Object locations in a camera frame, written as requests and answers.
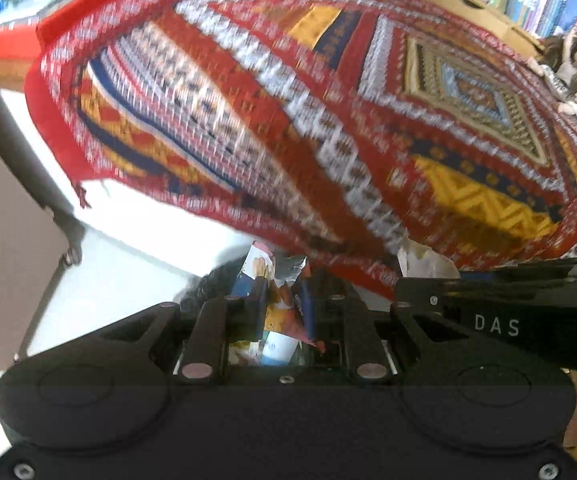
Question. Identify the white tissue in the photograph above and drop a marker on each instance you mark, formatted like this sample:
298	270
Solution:
426	260

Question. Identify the brown haired doll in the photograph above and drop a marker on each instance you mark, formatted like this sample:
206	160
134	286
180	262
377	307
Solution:
575	67

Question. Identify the red patterned tablecloth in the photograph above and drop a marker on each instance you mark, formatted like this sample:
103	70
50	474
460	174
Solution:
318	110

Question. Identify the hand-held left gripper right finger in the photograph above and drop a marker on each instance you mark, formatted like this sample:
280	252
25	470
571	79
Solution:
312	312

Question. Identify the white table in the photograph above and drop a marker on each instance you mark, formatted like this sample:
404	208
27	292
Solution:
133	240

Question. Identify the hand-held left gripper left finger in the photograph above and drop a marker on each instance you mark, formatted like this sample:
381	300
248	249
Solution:
258	307

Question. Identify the black trash bag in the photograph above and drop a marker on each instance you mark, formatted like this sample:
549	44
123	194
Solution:
208	282

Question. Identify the wooden drawer box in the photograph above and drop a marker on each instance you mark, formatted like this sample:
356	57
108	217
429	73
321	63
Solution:
473	7

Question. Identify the red blue snack wrapper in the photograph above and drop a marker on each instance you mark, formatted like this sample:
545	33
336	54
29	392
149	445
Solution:
263	272

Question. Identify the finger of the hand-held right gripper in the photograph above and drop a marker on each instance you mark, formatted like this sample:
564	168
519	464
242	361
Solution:
428	292

